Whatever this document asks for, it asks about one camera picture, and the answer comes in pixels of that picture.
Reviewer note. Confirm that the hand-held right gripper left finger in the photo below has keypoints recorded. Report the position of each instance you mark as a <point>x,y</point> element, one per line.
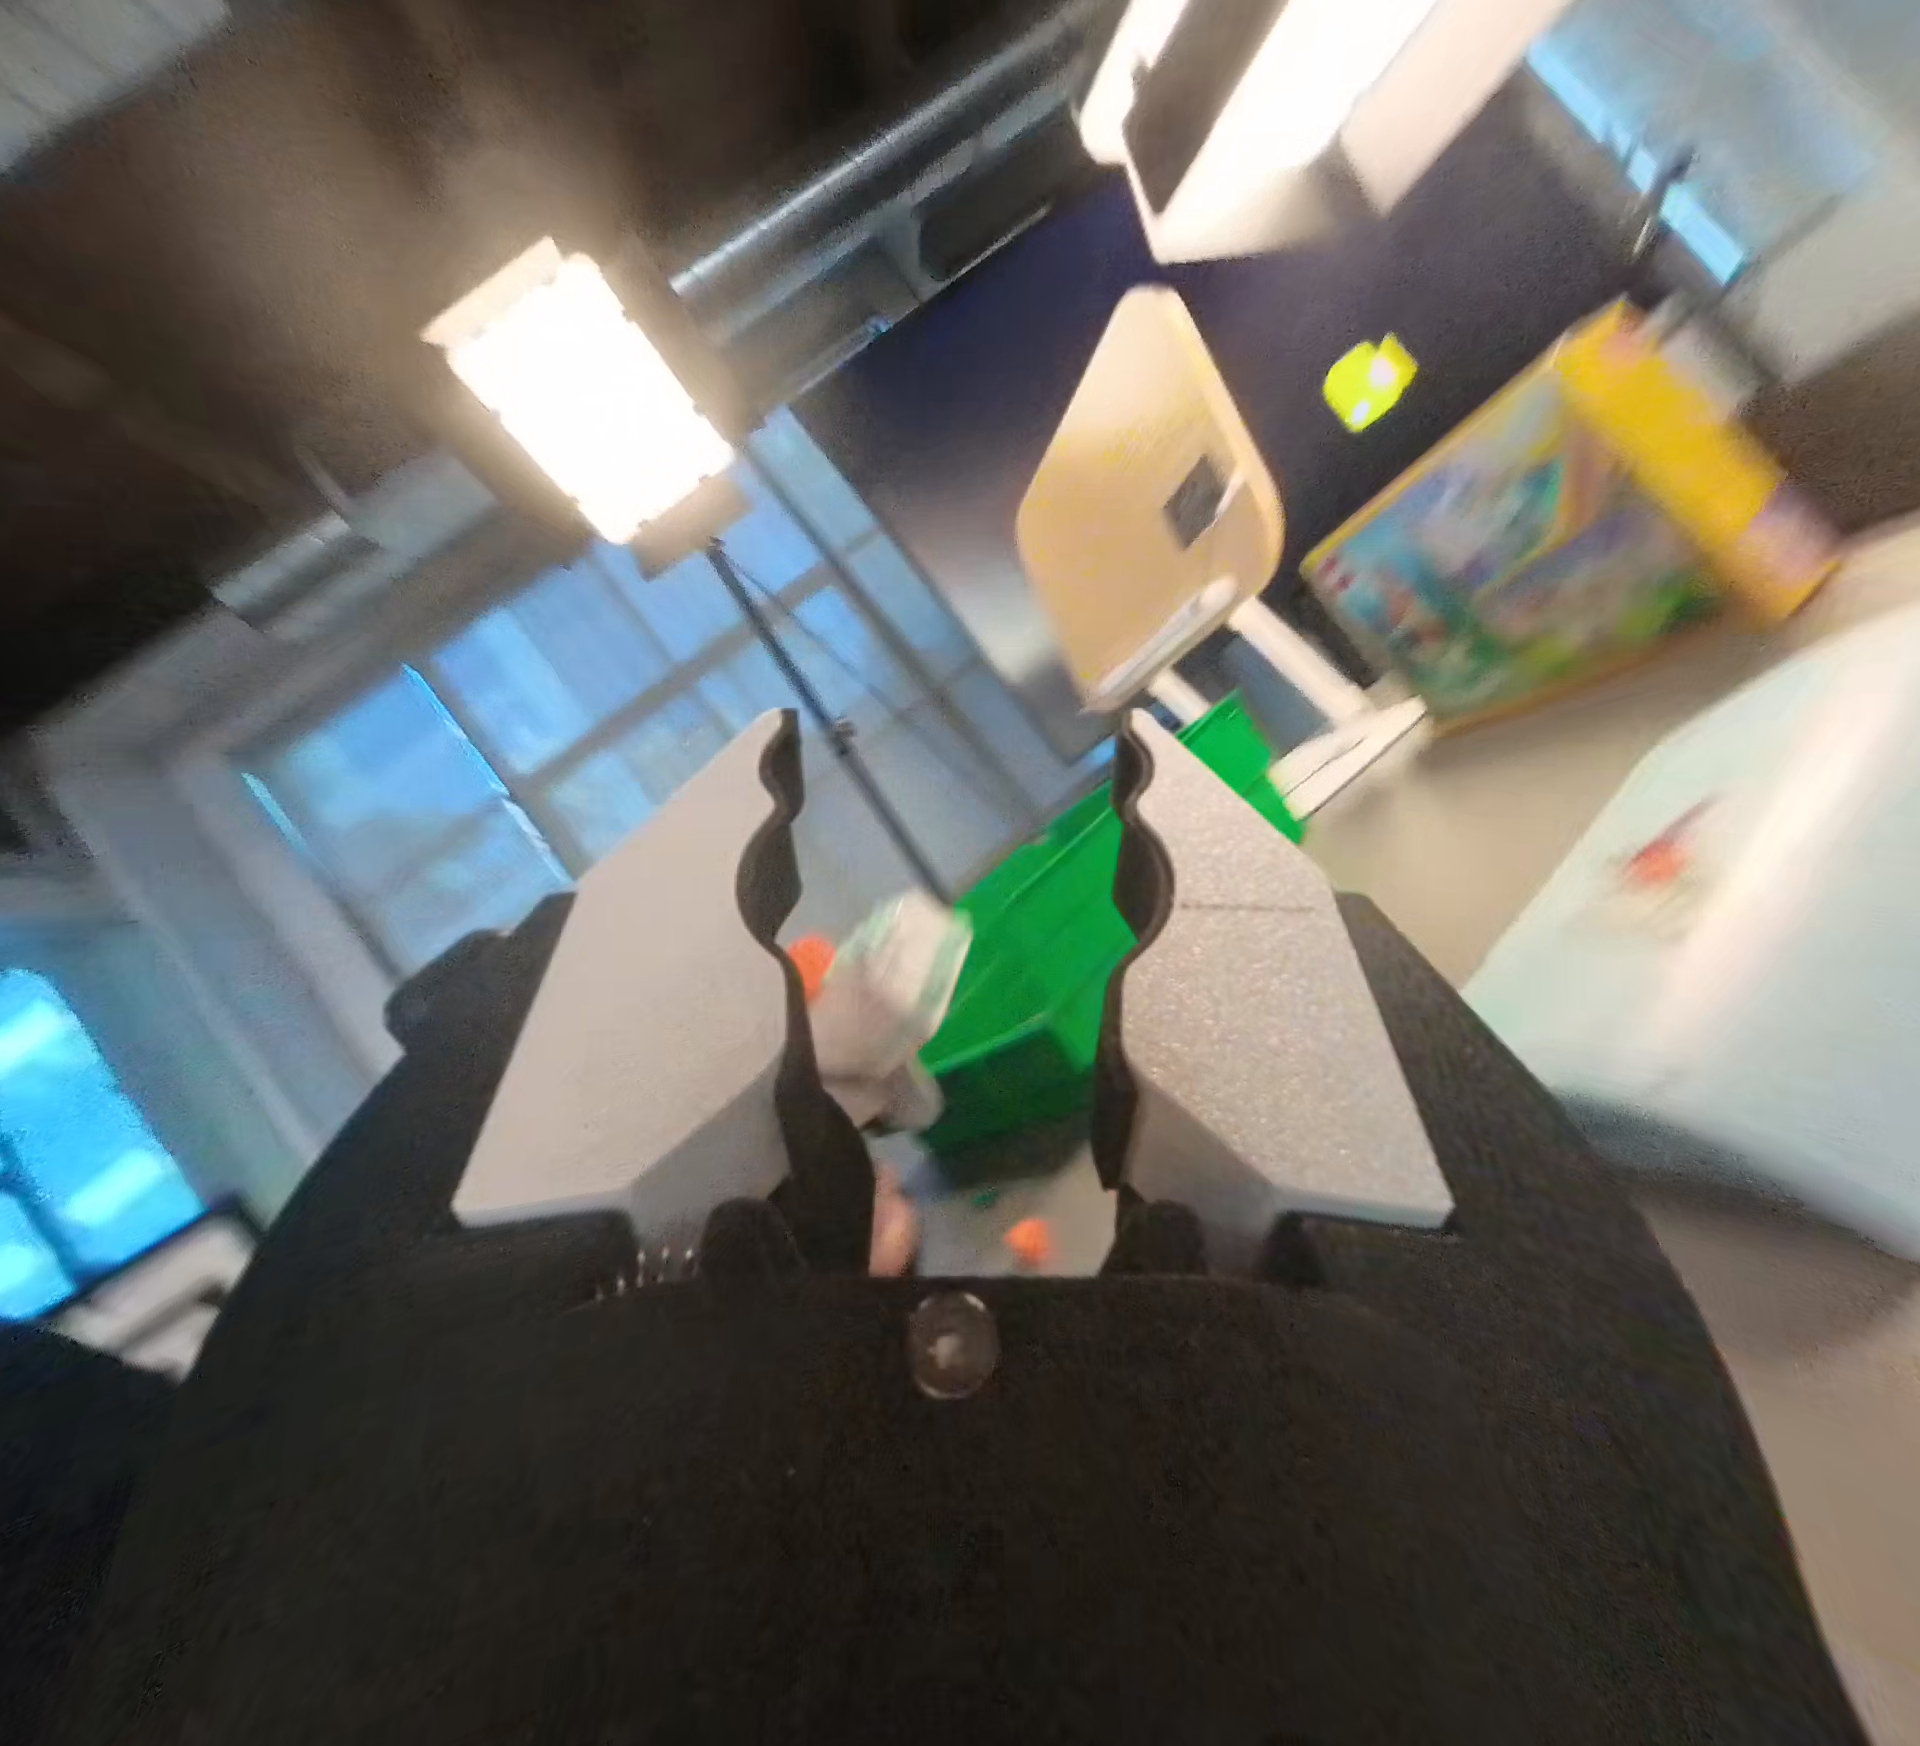
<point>645,1026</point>

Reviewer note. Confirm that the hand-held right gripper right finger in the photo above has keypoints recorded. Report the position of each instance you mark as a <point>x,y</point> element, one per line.
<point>1275,1041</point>

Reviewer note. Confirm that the white red lego build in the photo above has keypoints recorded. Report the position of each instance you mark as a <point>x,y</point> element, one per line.
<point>892,997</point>

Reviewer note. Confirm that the green plastic bin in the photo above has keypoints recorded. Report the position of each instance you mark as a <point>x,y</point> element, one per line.
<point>1036,966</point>

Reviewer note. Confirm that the orange lego brick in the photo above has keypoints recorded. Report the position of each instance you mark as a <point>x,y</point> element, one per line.
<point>1030,1242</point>

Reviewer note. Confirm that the instruction booklet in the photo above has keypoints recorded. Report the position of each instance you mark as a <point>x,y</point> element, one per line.
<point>1725,905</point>

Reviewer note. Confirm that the colourful lego box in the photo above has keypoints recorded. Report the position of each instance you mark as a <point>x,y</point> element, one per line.
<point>1530,545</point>

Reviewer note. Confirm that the wooden board on white stand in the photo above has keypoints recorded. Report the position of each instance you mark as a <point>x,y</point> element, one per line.
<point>1141,486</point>

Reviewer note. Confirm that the LED light panel on tripod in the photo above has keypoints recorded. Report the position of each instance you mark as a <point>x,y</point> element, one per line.
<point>585,403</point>

